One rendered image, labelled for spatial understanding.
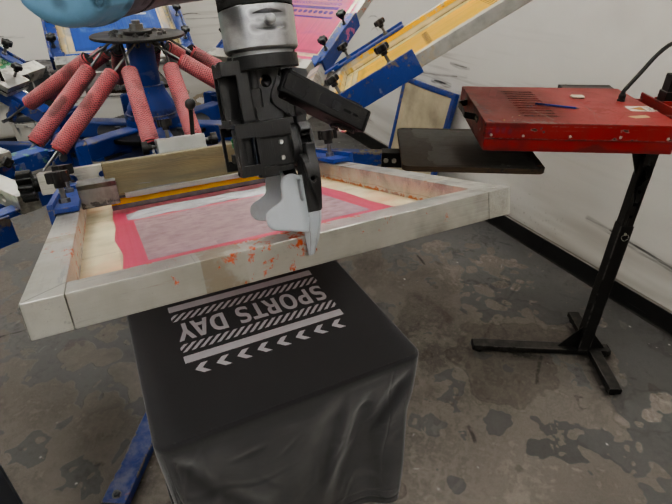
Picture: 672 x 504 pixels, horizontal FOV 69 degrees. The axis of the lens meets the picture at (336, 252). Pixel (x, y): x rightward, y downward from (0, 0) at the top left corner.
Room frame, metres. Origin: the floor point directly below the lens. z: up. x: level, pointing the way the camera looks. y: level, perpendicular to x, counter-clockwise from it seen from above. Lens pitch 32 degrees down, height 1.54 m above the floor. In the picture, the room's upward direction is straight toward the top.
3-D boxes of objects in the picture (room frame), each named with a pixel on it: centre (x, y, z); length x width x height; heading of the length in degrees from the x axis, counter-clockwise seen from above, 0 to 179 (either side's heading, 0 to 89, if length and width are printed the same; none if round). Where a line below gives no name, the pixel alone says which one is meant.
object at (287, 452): (0.54, 0.06, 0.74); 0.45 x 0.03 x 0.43; 116
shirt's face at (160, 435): (0.75, 0.16, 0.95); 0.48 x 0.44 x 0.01; 26
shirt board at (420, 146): (1.71, -0.02, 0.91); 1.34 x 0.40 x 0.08; 86
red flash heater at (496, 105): (1.66, -0.76, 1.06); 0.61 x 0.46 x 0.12; 86
